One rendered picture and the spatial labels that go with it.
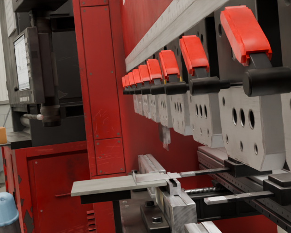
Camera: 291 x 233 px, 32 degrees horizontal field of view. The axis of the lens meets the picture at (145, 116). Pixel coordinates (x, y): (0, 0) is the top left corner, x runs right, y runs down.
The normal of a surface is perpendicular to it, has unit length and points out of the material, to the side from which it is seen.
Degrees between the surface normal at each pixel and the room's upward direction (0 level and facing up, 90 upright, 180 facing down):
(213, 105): 90
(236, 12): 39
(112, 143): 90
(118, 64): 90
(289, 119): 90
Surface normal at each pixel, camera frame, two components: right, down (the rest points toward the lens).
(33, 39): 0.38, 0.01
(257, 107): -0.99, 0.10
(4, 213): 0.65, -0.11
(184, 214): 0.10, 0.04
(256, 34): -0.01, -0.74
